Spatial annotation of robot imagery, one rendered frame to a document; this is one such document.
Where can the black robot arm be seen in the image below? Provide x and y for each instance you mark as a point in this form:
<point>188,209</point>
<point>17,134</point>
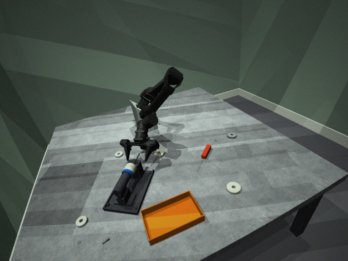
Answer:
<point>157,95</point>

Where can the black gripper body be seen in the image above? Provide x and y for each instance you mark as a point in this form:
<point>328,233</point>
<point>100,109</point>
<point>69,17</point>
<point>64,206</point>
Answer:
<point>140,140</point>

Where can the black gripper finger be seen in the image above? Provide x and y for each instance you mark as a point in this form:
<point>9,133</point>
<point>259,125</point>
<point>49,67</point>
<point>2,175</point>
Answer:
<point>127,151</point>
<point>149,150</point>

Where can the orange shallow tray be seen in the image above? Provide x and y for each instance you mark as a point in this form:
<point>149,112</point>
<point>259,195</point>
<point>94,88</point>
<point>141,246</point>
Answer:
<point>171,217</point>

